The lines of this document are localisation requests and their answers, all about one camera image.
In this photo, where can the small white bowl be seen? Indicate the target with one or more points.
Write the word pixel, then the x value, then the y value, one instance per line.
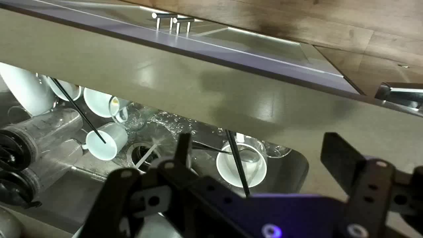
pixel 71 90

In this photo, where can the white mug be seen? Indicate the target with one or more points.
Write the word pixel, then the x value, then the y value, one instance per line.
pixel 104 146

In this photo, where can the clear drinking glass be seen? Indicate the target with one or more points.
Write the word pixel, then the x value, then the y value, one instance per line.
pixel 130 114

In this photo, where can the purple sink cabinet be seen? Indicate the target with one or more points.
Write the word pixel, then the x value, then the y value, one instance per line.
pixel 246 61

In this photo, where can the glass jar with black lid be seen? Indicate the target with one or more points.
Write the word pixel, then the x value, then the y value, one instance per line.
pixel 53 127
pixel 48 170

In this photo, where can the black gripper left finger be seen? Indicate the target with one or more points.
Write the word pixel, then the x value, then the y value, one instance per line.
pixel 119 199

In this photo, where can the black chopstick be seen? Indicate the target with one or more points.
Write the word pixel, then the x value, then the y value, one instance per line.
pixel 80 110
pixel 238 163

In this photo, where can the large white dish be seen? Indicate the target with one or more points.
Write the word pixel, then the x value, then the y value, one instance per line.
pixel 24 86

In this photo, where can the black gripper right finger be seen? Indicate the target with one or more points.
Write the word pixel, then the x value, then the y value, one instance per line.
pixel 371 193

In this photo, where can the stainless steel sink basin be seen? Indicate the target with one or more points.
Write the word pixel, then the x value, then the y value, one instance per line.
pixel 282 176

